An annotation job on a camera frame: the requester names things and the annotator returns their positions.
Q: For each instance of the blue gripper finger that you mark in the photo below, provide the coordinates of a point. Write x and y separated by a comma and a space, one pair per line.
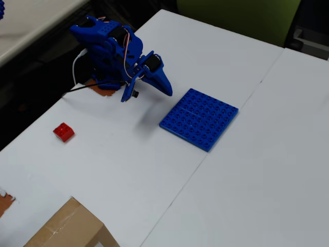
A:
163, 79
150, 80

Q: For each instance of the blue beaded object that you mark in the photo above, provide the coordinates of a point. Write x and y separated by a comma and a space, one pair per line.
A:
1, 9

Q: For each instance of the green chair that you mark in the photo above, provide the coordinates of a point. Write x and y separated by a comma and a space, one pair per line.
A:
244, 18

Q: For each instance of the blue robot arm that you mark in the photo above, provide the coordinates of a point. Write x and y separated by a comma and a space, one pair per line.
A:
102, 51

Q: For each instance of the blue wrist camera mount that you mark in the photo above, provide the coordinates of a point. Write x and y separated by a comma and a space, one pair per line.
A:
127, 92

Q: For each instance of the dark background furniture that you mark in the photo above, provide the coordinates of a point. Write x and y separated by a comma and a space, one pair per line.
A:
313, 15

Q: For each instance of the white foam board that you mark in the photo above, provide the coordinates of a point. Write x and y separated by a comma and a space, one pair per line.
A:
270, 180
115, 167

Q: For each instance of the red 2x2 toy block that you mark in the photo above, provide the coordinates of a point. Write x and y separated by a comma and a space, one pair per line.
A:
63, 131

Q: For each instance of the brown cardboard box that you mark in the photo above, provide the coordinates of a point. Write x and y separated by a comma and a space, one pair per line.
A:
72, 229

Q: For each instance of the blue 8x8 studded baseplate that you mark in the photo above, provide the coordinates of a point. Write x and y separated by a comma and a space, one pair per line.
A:
198, 121

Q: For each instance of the beige side table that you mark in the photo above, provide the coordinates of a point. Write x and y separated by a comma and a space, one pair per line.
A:
25, 25

